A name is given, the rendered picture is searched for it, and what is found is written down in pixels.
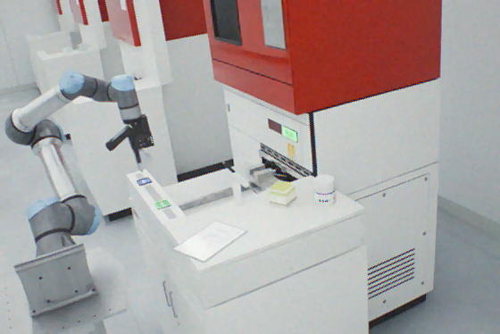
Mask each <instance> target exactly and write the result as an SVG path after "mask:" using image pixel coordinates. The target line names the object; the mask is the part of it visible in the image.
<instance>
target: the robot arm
mask: <svg viewBox="0 0 500 334"><path fill-rule="evenodd" d="M79 96H83V97H85V98H92V99H93V101H96V102H99V103H105V102H107V103H117V105H118V108H119V111H120V115H121V118H122V120H123V124H127V125H126V126H125V127H124V128H123V129H122V130H121V131H120V132H118V133H117V134H115V136H114V137H113V138H112V139H110V140H108V141H107V142H106V144H105V145H106V149H107V150H108V151H113V150H114V149H115V148H116V147H117V146H118V145H119V144H120V143H121V142H122V141H123V140H125V139H126V138H128V139H129V143H130V146H131V150H132V152H133V155H134V158H135V160H136V163H137V167H138V169H139V170H140V171H141V172H143V168H142V167H143V166H144V165H146V164H148V163H149V162H151V161H152V160H153V158H152V156H151V155H150V154H149V153H145V151H144V150H143V149H142V148H144V149H145V148H148V147H150V146H154V140H153V137H152V133H151V131H150V129H149V122H148V119H147V116H146V114H145V113H144V114H141V107H140V103H139V101H138V95H137V92H136V89H135V84H134V80H133V78H132V76H131V75H129V74H124V75H119V76H116V77H114V78H112V79H111V81H106V80H100V79H96V78H93V77H90V76H88V75H85V74H80V73H78V72H75V71H65V72H64V73H63V74H62V76H60V77H59V82H58V84H57V85H56V86H54V87H53V88H51V89H50V90H49V91H47V92H46V93H44V94H43V95H42V96H40V97H38V98H37V99H36V100H35V101H33V102H32V103H30V104H28V105H26V106H25V107H24V108H23V109H21V108H19V109H17V110H15V111H14V112H12V113H10V114H9V115H8V116H7V118H6V120H5V124H4V129H5V132H4V133H5V135H6V136H7V137H8V138H9V139H10V140H11V141H12V142H13V143H15V144H16V145H24V146H30V147H31V150H32V152H33V153H34V155H35V156H38V157H39V158H40V160H41V163H42V165H43V168H44V170H45V171H46V175H47V177H48V180H49V182H50V185H51V187H52V188H53V191H54V193H55V196H49V197H45V198H42V199H40V200H38V201H37V202H36V203H33V204H31V205H30V206H29V209H28V211H27V215H28V221H29V224H30V229H31V232H32V236H33V238H34V240H35V244H36V246H37V252H36V257H39V256H41V255H44V254H51V253H52V252H55V251H58V250H60V249H63V248H65V247H70V246H74V245H77V244H76V242H75V241H74V240H73V239H72V238H71V236H81V237H83V236H86V235H91V234H93V232H96V230H97V228H98V227H99V224H100V212H99V208H98V207H97V206H96V205H90V204H89V202H88V200H87V197H86V196H84V195H81V194H80V192H79V190H78V188H77V187H76V182H75V180H74V178H73V177H72V175H71V172H70V170H69V166H68V164H67V163H66V161H65V159H64V157H63V154H62V150H61V148H62V142H63V128H62V126H60V125H59V124H58V123H57V122H55V121H51V120H49V119H47V118H48V117H49V116H50V115H52V114H53V113H55V112H56V111H57V110H59V109H62V108H63V107H64V106H65V105H67V104H69V103H70V102H71V101H73V100H74V99H77V98H79ZM135 123H136V124H135ZM131 127H132V128H131ZM150 137H151V138H152V141H153V143H152V141H151V138H150Z"/></svg>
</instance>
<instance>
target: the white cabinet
mask: <svg viewBox="0 0 500 334"><path fill-rule="evenodd" d="M130 203H131V200H130ZM131 210H132V214H133V217H134V221H135V225H136V228H137V234H138V238H139V242H140V245H141V248H142V255H143V259H144V263H145V267H146V272H147V277H148V279H149V283H150V288H151V290H152V294H153V297H154V307H155V311H156V314H157V318H158V321H159V323H160V325H161V327H162V329H163V331H164V333H165V334H369V331H368V303H369V299H368V268H367V244H362V245H360V246H357V247H355V248H353V249H350V250H348V251H346V252H344V253H343V254H340V255H335V256H332V257H330V258H329V259H327V260H325V261H322V262H320V263H317V264H313V265H311V266H309V267H307V268H304V269H302V270H301V271H298V272H295V273H293V274H289V275H287V276H285V277H283V278H281V279H279V280H275V281H273V282H272V283H267V284H265V285H262V286H261V287H259V288H256V289H253V290H252V291H249V292H245V293H244V294H242V295H239V296H235V297H234V298H231V299H230V300H225V301H224V302H221V303H219V304H217V305H214V306H212V307H207V308H205V307H204V306H203V305H202V303H201V302H200V300H199V299H198V298H197V295H196V293H195V292H194V291H193V290H192V289H191V287H190V286H189V285H188V282H187V281H186V280H185V278H184V277H183V276H182V274H181V273H180V272H179V269H178V267H177V266H176V264H175V263H174V262H173V261H172V260H171V259H170V258H169V256H168V255H167V254H166V253H165V251H164V250H163V248H162V246H161V245H160V244H159V241H158V240H157V238H156V237H155V236H154V235H153V233H152V232H151V230H150V228H149V227H148V226H147V225H146V223H145V221H144V220H143V218H142V217H141V216H140V213H139V212H138V210H137V209H136V207H134V205H133V204H132V203H131Z"/></svg>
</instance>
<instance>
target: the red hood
mask: <svg viewBox="0 0 500 334"><path fill-rule="evenodd" d="M203 3H204V13H205V18H206V24H207V36H208V41H209V47H210V53H211V57H212V69H213V75H214V79H215V81H217V82H221V83H223V84H225V85H227V86H229V87H231V88H234V89H235V90H238V91H242V92H244V93H246V94H248V95H250V96H252V97H255V98H257V99H259V100H262V101H264V102H267V103H269V104H272V105H274V106H276V107H278V108H280V109H282V110H284V111H288V112H290V113H292V114H294V115H300V114H303V113H308V112H310V111H317V110H320V109H323V108H326V107H330V106H332V105H335V104H341V103H347V102H350V101H354V100H356V99H359V98H363V97H365V96H373V95H377V94H380V93H383V92H386V91H389V90H392V89H395V88H403V87H406V86H410V85H412V84H415V83H419V82H424V81H427V80H431V79H435V78H439V77H440V62H441V41H442V27H441V21H442V0H203Z"/></svg>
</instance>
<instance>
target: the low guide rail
mask: <svg viewBox="0 0 500 334"><path fill-rule="evenodd" d="M248 183H249V184H250V186H249V187H247V188H244V187H243V185H242V184H240V187H241V192H242V191H244V190H247V189H251V188H256V187H258V186H256V185H255V184H254V183H253V182H252V181H251V180H250V181H248ZM250 187H251V188H250ZM232 195H233V187H232V188H226V189H222V190H219V191H216V192H213V193H211V194H208V195H205V196H201V197H198V198H195V199H190V200H187V201H185V202H182V203H179V204H177V206H178V207H179V208H181V210H182V211H184V210H186V209H188V208H194V207H196V206H199V205H204V204H206V203H209V202H212V201H213V200H216V199H222V198H224V197H226V196H232Z"/></svg>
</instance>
